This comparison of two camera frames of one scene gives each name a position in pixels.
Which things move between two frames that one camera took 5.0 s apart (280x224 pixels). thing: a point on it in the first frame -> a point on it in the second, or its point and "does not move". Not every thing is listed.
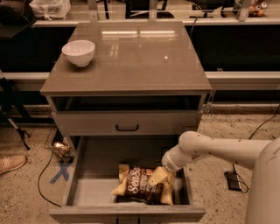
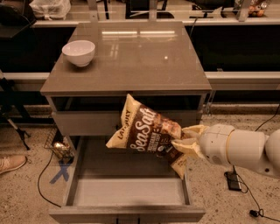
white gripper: x=168 y=162 -> x=213 y=144
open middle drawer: x=94 y=172 does not move
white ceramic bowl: x=80 y=52 does not move
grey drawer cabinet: x=143 y=88 does not move
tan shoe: x=9 y=163 does not move
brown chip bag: x=133 y=183 -> x=142 y=129
